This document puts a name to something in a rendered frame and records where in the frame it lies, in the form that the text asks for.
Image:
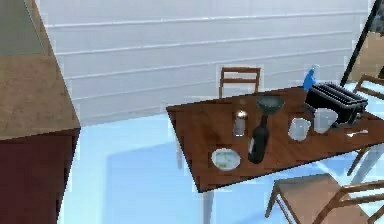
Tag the brown wooden dining table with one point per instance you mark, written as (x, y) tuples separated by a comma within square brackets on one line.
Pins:
[(206, 133)]

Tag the silver salt shaker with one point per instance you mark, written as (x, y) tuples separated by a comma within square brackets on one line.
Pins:
[(240, 125)]

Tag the brown wooden chair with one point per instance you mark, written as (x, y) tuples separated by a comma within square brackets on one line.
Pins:
[(366, 87), (310, 196), (240, 80)]

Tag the white plate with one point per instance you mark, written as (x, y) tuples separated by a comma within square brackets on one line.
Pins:
[(226, 159)]

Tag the dark wine bottle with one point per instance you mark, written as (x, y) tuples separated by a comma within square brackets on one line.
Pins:
[(259, 141)]

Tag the dark green bowl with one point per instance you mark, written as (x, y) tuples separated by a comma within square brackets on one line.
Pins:
[(270, 104)]

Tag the white mug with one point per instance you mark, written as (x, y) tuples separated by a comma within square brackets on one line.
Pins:
[(299, 129)]

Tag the blue spray bottle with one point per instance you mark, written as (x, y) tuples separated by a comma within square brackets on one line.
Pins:
[(309, 80)]

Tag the white cup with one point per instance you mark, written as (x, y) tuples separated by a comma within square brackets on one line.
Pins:
[(324, 120)]

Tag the black toaster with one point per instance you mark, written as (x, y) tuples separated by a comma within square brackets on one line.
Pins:
[(336, 98)]

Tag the dark red wooden cabinet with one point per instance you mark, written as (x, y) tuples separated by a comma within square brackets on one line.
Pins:
[(30, 140)]

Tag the silver spoon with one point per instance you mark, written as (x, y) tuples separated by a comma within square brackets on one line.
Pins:
[(357, 133)]

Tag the black window frame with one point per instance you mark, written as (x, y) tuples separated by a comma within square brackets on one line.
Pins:
[(360, 43)]

